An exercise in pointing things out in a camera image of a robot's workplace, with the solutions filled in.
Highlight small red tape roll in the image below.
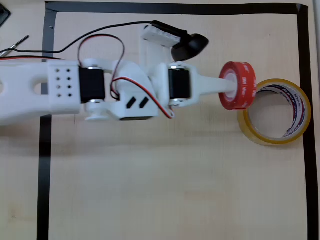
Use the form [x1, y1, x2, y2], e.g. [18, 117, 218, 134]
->
[219, 61, 258, 111]

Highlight black tape strip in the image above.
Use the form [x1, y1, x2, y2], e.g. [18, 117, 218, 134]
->
[36, 9, 58, 240]
[44, 1, 309, 16]
[295, 4, 320, 240]

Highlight big clear yellowish tape roll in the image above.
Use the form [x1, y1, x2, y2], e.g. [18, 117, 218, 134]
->
[236, 78, 312, 146]

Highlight black webcam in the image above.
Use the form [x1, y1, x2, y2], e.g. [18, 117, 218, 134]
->
[151, 20, 210, 62]

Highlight metal screwdriver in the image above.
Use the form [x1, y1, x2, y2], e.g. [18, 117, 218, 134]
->
[0, 35, 30, 57]

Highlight black angular object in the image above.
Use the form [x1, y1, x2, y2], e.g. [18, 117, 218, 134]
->
[0, 4, 12, 28]

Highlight red black servo wire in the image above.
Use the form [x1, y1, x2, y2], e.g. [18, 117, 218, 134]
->
[77, 33, 126, 69]
[109, 59, 175, 120]

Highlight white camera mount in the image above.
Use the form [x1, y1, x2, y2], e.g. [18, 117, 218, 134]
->
[139, 24, 181, 70]

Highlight black camera cable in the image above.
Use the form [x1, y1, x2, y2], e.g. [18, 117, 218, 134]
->
[0, 21, 156, 55]

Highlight red cable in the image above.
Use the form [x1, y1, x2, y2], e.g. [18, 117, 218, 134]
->
[0, 55, 65, 62]

